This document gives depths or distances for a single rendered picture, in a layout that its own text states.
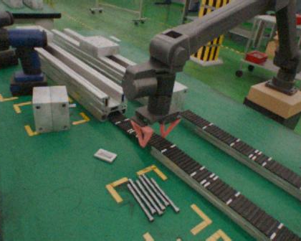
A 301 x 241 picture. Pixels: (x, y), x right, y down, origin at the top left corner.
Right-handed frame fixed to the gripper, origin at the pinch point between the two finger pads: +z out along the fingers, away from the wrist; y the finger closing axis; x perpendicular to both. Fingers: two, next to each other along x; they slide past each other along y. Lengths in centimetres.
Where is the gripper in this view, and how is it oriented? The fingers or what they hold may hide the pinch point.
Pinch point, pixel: (153, 138)
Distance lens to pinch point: 68.3
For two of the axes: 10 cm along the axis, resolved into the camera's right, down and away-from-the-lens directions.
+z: -1.3, 8.5, 5.1
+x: 6.7, 4.5, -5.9
